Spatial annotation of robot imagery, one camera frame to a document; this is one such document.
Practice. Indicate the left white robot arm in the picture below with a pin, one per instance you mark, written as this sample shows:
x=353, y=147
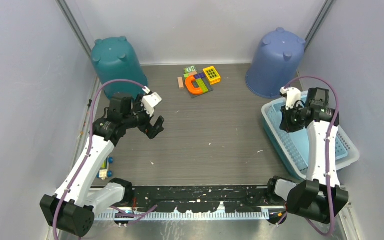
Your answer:
x=71, y=209

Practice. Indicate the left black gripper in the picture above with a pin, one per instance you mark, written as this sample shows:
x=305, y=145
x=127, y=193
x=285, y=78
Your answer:
x=148, y=129

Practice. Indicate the yellow grid toy block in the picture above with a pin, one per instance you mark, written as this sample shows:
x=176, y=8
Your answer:
x=212, y=75

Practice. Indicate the beige toy block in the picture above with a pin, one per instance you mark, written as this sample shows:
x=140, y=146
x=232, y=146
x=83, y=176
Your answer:
x=180, y=82

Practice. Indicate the blue plastic bucket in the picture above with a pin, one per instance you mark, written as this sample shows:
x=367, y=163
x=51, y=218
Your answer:
x=275, y=62

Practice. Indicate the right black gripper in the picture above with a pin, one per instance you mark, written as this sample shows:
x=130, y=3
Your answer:
x=286, y=124

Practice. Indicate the toy train blocks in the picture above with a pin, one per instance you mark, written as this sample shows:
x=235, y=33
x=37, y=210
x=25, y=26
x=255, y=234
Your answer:
x=104, y=171

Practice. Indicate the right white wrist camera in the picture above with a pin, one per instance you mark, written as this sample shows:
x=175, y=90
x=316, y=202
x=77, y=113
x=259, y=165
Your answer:
x=292, y=96

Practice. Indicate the lime green building brick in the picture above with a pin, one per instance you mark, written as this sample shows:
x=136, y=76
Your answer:
x=202, y=85

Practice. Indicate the teal plastic bucket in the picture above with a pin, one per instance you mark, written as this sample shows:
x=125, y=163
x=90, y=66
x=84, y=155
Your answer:
x=114, y=58

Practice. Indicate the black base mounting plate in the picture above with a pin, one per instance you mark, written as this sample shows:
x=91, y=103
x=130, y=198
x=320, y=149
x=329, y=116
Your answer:
x=202, y=198

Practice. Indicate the orange horseshoe toy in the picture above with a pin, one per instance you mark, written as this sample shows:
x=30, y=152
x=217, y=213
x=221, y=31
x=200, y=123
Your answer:
x=190, y=87

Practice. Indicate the green patterned toy tile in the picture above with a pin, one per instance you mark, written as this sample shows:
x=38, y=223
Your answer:
x=189, y=69

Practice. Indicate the white plastic basket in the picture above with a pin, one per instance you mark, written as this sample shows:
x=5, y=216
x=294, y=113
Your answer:
x=347, y=155

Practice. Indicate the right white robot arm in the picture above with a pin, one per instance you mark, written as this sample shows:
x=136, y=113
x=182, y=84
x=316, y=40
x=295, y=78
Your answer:
x=318, y=198

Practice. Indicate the teal bottom basket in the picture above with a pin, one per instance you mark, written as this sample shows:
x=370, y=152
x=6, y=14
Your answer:
x=281, y=153

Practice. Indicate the light blue basket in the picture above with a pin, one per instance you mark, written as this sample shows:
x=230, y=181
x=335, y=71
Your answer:
x=294, y=145

